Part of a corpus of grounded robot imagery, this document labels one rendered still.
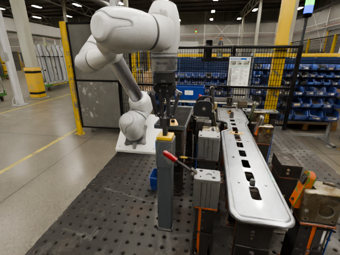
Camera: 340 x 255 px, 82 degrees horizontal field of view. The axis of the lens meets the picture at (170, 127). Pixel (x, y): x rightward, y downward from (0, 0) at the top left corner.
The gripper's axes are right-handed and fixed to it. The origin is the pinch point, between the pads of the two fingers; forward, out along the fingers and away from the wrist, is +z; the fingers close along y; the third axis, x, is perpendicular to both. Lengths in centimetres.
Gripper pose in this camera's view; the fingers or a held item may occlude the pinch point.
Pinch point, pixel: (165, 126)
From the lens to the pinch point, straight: 76.0
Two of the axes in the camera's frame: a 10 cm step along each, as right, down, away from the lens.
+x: 2.0, -3.3, 9.2
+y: 9.8, 0.7, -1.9
